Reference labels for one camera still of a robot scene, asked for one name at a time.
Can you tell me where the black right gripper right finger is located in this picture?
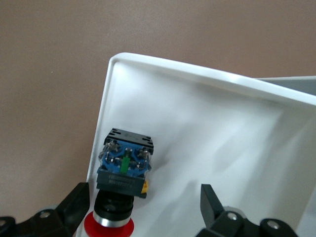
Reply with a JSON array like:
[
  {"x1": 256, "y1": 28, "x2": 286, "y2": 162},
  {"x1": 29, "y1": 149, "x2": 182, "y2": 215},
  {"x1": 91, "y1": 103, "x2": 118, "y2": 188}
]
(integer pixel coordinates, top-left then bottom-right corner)
[{"x1": 196, "y1": 184, "x2": 301, "y2": 237}]

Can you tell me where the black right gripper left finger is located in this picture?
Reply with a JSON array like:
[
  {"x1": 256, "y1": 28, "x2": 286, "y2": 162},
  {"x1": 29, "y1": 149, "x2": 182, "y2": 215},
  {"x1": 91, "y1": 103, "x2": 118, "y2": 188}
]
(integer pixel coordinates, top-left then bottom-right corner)
[{"x1": 0, "y1": 182, "x2": 90, "y2": 237}]

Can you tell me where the red mushroom pushbutton switch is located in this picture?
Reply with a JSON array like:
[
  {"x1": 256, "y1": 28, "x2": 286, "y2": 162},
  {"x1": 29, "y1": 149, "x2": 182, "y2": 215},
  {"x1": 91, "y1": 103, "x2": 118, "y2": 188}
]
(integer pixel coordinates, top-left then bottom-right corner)
[{"x1": 83, "y1": 127, "x2": 155, "y2": 237}]

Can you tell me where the white plastic drawer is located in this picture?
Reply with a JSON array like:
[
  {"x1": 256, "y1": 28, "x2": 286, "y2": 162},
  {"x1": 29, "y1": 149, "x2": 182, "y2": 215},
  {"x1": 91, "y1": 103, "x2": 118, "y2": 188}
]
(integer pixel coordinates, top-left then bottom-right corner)
[{"x1": 74, "y1": 51, "x2": 316, "y2": 237}]

